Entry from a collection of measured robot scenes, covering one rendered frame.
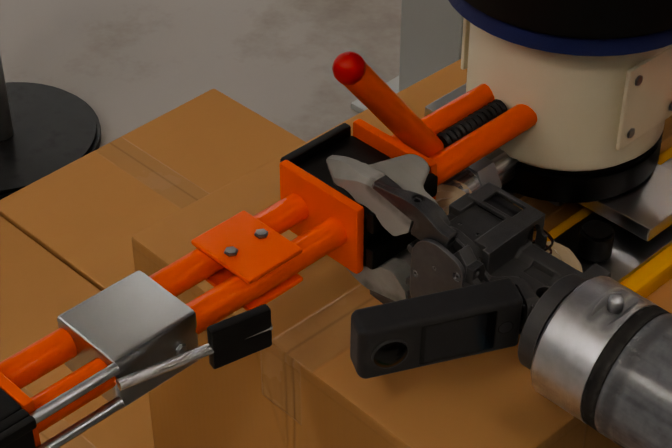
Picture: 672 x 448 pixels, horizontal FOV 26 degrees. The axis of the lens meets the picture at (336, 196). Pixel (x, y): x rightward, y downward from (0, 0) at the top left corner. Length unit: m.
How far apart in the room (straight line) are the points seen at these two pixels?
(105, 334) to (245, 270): 0.11
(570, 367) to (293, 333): 0.29
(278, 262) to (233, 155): 1.03
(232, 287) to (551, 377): 0.22
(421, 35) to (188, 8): 0.72
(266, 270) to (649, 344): 0.26
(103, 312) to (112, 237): 0.93
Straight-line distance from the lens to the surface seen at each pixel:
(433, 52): 2.94
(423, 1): 2.90
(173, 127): 2.09
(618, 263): 1.21
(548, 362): 0.95
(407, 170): 1.04
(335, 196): 1.03
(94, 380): 0.92
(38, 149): 2.97
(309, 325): 1.16
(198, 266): 1.01
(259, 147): 2.04
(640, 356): 0.92
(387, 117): 1.06
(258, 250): 1.01
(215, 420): 1.30
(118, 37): 3.36
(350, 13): 3.42
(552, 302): 0.96
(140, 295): 0.98
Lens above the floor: 1.73
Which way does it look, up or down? 38 degrees down
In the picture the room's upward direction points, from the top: straight up
